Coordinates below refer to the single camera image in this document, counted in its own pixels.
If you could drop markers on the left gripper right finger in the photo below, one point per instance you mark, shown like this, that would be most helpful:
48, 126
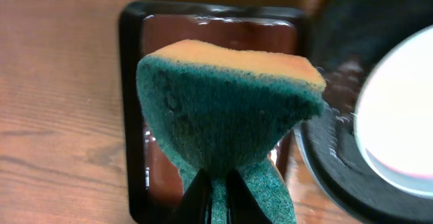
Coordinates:
241, 204

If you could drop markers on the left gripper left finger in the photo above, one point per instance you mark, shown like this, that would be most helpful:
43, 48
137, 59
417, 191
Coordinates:
196, 204

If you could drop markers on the green scouring sponge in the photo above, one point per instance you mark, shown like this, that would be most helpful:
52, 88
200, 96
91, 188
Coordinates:
215, 109

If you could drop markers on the light blue plate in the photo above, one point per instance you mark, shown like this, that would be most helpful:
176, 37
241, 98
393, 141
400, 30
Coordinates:
393, 116

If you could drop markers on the black rectangular water tray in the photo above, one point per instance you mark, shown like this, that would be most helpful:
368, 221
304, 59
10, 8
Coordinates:
154, 186

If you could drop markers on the black round serving tray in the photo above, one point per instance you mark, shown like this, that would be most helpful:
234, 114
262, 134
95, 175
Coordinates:
348, 38

